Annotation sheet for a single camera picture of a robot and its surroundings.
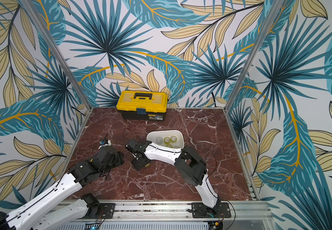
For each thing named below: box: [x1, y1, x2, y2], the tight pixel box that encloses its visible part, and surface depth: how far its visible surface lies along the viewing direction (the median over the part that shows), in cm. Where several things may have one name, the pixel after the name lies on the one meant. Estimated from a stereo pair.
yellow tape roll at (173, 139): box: [170, 135, 178, 143], surface depth 102 cm
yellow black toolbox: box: [116, 90, 169, 122], surface depth 103 cm
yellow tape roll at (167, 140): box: [164, 137, 171, 145], surface depth 102 cm
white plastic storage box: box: [146, 129, 185, 150], surface depth 102 cm
